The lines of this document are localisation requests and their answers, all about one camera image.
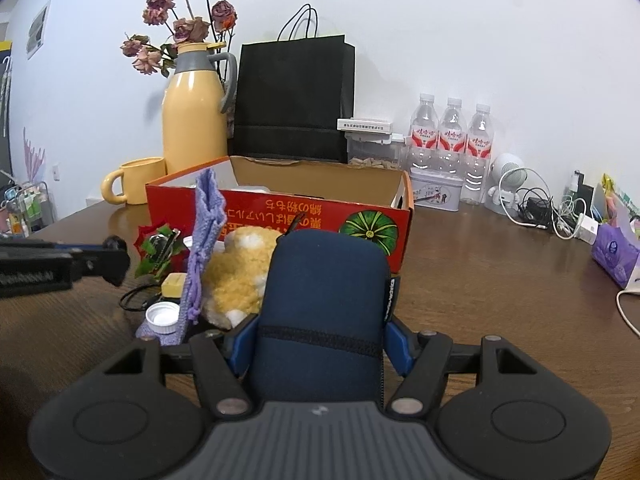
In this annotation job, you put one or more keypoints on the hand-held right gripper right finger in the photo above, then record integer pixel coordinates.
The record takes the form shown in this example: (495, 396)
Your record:
(400, 347)

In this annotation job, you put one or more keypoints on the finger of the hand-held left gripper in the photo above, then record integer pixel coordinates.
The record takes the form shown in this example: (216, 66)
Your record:
(75, 250)
(112, 262)

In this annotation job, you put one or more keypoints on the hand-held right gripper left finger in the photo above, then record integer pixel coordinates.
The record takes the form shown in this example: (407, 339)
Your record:
(241, 347)

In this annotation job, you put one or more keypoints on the white bottle cap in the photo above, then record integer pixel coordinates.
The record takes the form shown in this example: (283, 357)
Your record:
(190, 243)
(162, 316)

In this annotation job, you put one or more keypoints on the yellow white plush toy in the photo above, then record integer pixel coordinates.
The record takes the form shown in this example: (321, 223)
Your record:
(235, 270)

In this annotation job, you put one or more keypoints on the navy blue pouch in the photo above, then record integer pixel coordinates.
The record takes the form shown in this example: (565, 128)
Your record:
(320, 300)

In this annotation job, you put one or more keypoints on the red cardboard box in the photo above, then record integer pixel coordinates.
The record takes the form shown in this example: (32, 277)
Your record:
(330, 212)

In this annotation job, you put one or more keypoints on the artificial rose with leaves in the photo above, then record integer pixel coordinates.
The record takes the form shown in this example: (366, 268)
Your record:
(160, 250)

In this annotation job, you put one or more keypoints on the beige plug adapter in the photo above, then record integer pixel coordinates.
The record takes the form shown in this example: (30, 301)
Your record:
(174, 285)

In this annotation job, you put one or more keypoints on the yellow mug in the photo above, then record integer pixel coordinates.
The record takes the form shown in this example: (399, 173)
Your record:
(137, 180)

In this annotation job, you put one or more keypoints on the purple knit cloth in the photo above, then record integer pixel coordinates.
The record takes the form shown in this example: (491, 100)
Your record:
(205, 230)

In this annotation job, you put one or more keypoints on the pale tin box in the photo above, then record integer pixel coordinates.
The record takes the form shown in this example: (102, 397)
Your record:
(435, 190)

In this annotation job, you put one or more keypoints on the yellow thermos jug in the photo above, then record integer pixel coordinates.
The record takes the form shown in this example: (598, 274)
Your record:
(192, 120)

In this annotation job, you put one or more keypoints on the clear nut container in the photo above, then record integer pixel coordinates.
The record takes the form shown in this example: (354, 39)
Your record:
(372, 152)

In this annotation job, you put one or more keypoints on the white robot speaker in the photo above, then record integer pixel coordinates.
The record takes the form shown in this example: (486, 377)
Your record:
(510, 180)

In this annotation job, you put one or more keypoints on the clear water bottle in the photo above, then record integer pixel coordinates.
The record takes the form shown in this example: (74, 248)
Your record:
(424, 135)
(480, 160)
(452, 140)

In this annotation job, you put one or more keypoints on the white charger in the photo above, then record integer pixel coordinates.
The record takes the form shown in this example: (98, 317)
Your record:
(589, 227)

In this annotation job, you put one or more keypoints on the white flat box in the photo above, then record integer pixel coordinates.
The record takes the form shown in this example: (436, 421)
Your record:
(365, 125)

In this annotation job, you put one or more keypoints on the purple tissue pack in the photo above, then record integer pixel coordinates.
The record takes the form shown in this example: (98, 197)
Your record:
(615, 255)

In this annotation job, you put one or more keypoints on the black upright device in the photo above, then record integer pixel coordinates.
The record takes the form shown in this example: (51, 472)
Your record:
(582, 192)

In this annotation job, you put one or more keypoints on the dried rose bouquet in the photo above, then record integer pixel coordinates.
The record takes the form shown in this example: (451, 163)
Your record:
(187, 30)

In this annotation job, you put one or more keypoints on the black paper bag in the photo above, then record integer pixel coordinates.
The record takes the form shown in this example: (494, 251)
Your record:
(295, 100)

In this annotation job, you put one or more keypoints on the colourful snack bag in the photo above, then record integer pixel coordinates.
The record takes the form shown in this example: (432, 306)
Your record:
(620, 200)

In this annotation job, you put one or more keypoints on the wall outlet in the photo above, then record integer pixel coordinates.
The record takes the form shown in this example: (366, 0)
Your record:
(56, 171)

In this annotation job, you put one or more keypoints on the purple wall decal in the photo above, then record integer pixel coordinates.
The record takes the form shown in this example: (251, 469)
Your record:
(34, 155)

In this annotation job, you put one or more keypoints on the wall picture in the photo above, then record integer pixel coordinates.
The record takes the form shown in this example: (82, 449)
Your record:
(37, 27)

